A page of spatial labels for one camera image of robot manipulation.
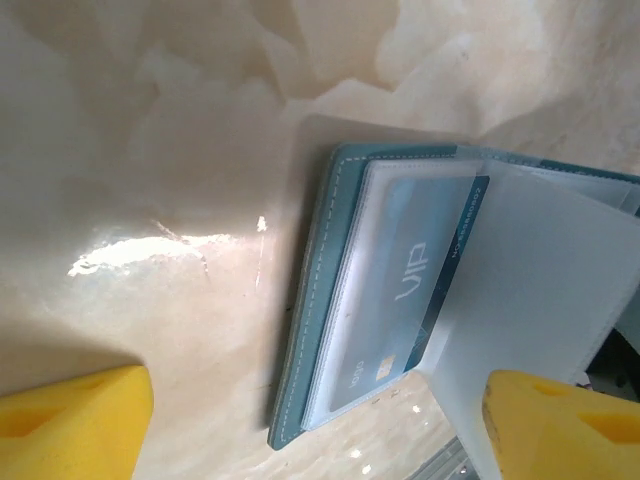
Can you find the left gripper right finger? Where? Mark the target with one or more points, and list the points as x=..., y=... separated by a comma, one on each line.
x=560, y=435

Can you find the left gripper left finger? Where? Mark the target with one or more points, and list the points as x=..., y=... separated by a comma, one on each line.
x=70, y=430

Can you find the blue VIP card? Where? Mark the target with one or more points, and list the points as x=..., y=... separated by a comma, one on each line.
x=400, y=280

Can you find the teal card holder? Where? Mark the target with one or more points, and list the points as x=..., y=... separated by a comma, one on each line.
x=320, y=260

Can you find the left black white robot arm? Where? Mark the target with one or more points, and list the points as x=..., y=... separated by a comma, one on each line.
x=620, y=360

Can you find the aluminium mounting rail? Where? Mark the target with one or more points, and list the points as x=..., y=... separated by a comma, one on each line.
x=445, y=460

